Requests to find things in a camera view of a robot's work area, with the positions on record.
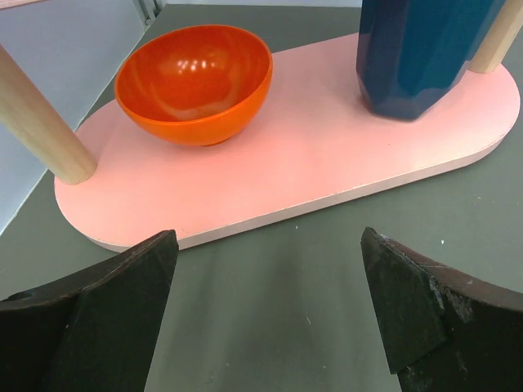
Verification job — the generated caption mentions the orange plastic bowl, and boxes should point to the orange plastic bowl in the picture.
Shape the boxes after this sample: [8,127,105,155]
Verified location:
[114,24,274,146]

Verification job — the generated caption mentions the pink three-tier wooden shelf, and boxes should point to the pink three-tier wooden shelf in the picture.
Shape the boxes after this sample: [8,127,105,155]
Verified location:
[0,0,523,253]

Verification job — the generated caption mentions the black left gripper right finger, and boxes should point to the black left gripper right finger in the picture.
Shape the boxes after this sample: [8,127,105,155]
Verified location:
[360,228,522,391]

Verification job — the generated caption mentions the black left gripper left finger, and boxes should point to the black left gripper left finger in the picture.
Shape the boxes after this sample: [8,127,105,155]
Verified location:
[1,230,179,391]

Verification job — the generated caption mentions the dark blue faceted cup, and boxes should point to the dark blue faceted cup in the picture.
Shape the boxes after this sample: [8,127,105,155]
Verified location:
[355,0,503,120]

